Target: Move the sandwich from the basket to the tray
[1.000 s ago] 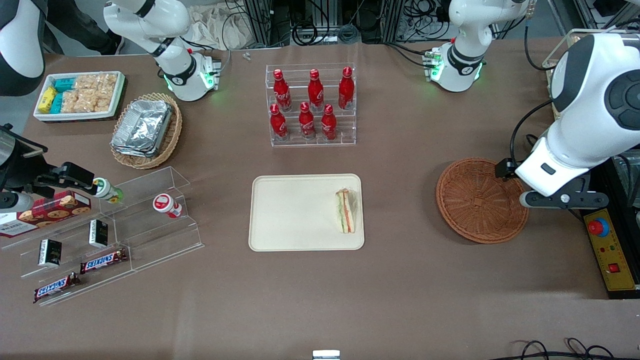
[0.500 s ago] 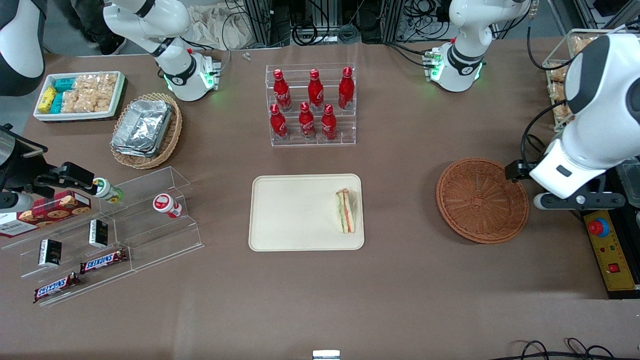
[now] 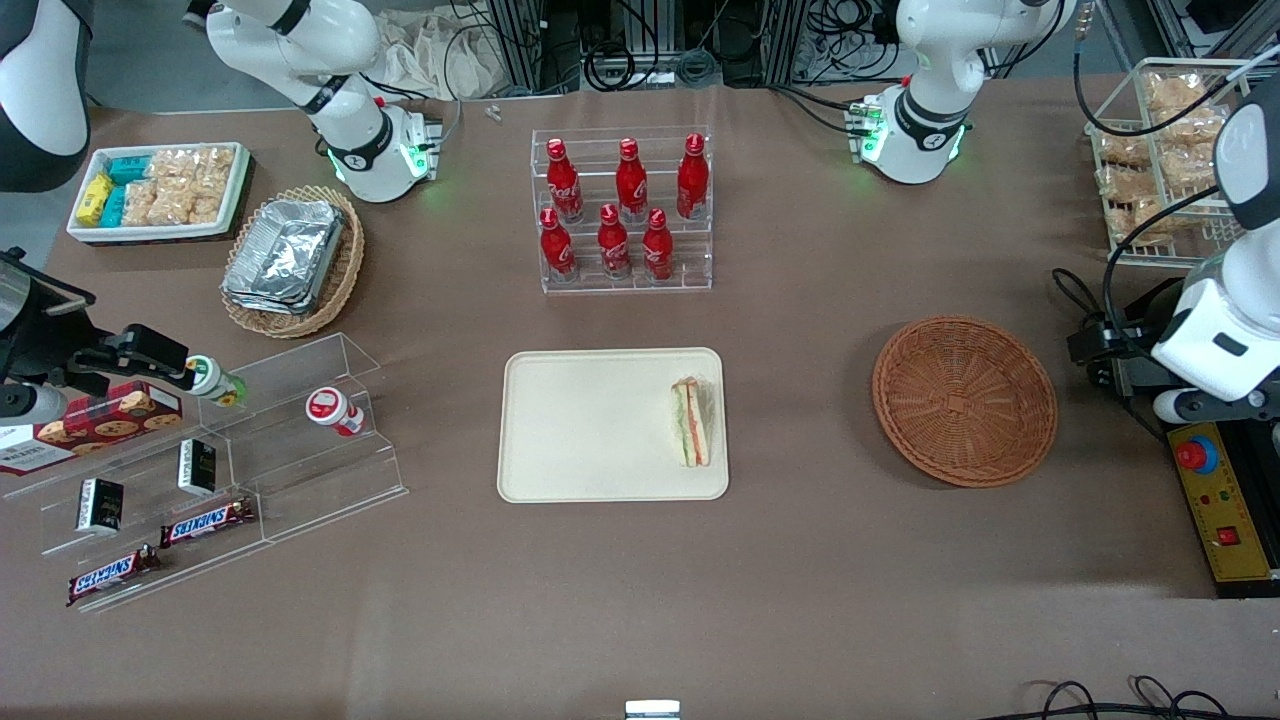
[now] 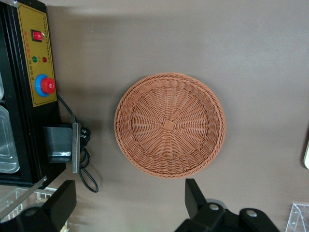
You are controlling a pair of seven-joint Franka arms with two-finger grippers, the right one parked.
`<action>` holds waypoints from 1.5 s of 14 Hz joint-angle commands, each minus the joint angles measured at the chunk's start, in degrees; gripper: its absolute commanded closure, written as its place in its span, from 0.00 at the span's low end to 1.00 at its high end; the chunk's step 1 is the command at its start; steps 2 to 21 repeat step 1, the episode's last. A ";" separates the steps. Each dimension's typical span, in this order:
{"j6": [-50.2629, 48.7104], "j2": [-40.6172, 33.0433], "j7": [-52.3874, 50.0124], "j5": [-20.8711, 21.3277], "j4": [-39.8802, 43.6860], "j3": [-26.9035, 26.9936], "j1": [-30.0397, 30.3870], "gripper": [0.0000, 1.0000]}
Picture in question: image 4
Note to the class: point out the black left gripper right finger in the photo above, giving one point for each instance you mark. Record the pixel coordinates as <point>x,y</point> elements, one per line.
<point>193,195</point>

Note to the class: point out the round brown wicker basket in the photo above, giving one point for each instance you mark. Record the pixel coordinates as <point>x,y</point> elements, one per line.
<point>169,125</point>

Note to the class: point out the clear acrylic bottle rack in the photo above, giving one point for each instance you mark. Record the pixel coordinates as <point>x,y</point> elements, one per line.
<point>300,215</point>

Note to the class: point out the aluminium foil container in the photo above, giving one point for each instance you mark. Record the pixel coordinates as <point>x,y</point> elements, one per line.
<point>8,145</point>

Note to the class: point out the cream plastic tray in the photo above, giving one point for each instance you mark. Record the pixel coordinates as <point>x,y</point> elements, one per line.
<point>306,154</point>

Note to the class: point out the black sealing machine yellow panel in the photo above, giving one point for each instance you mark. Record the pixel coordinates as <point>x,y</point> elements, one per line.
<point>36,43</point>

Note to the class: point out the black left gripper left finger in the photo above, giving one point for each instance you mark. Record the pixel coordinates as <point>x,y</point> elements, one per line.
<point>61,200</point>

